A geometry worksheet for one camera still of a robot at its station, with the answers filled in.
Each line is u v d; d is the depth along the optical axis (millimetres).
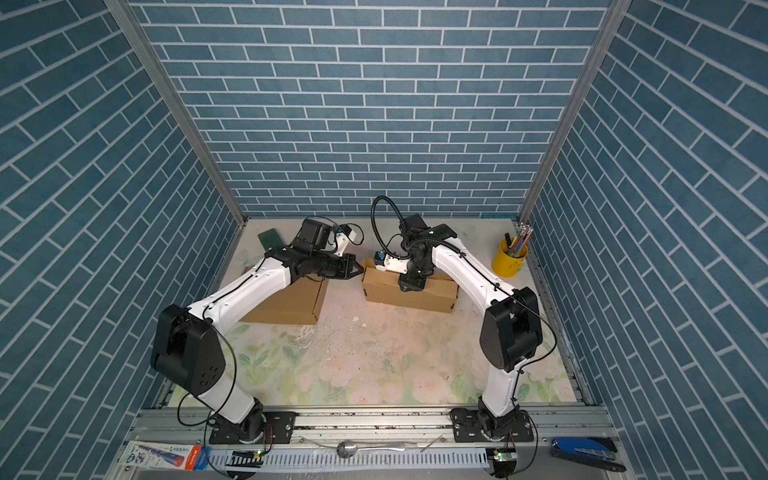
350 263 737
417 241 608
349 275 737
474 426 737
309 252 665
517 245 981
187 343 449
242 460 722
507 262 953
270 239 1132
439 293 826
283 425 739
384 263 754
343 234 777
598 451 693
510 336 476
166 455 693
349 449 697
